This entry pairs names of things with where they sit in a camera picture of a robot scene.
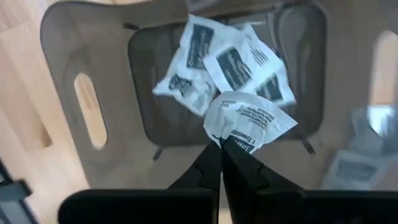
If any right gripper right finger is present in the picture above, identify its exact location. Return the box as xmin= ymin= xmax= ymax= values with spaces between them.
xmin=221 ymin=138 xmax=398 ymax=224

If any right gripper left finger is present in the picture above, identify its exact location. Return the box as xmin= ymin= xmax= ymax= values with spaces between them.
xmin=57 ymin=141 xmax=223 ymax=224

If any grey crumpled wrapper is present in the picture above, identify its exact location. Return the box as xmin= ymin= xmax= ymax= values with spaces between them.
xmin=152 ymin=72 xmax=219 ymax=118
xmin=254 ymin=66 xmax=297 ymax=108

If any dark translucent plastic bin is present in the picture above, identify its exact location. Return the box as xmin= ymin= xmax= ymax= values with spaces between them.
xmin=39 ymin=0 xmax=398 ymax=191

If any black aluminium table frame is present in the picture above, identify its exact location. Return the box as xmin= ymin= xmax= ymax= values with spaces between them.
xmin=0 ymin=157 xmax=40 ymax=224

